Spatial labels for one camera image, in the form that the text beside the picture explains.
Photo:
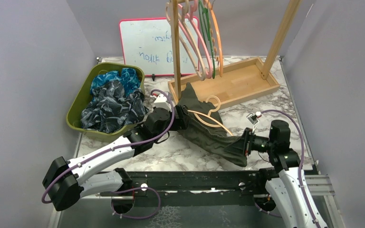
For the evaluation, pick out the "wooden clothes rack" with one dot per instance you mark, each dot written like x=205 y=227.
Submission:
x=241 y=81

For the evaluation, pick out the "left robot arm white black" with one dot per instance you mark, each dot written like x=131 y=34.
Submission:
x=107 y=151

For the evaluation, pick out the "orange wooden hanger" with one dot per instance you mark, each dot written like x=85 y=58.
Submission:
x=217 y=37

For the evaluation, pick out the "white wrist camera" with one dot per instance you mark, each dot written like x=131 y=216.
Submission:
x=161 y=101
x=254 y=119

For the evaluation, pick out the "light wooden hanger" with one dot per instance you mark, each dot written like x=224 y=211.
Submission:
x=172 y=10

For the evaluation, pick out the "red framed whiteboard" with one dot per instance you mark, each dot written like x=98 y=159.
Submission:
x=147 y=44

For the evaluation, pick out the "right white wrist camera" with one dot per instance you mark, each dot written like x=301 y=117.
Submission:
x=254 y=119

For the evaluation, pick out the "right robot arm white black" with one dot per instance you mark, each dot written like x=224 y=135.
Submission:
x=286 y=182

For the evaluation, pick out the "pink plastic hanger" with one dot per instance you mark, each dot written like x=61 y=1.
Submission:
x=194 y=43

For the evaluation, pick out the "dark blue patterned shorts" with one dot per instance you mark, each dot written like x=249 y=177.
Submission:
x=111 y=108

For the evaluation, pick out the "green plastic hanger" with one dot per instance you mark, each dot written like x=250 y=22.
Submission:
x=206 y=24

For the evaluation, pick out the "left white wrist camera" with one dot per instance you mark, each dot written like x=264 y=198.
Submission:
x=161 y=101

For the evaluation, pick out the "black metal base rail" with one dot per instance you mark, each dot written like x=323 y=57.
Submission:
x=191 y=188

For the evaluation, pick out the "olive green plastic basket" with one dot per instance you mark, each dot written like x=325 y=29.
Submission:
x=73 y=117

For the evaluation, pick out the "dark olive shorts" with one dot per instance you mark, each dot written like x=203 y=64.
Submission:
x=212 y=140

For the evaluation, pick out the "beige wooden hanger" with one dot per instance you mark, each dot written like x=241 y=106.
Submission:
x=217 y=124

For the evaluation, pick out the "blue leaf print shorts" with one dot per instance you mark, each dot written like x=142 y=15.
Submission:
x=127 y=77

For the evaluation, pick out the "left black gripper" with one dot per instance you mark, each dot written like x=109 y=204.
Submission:
x=181 y=122

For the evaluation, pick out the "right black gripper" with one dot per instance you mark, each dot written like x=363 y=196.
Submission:
x=242 y=145

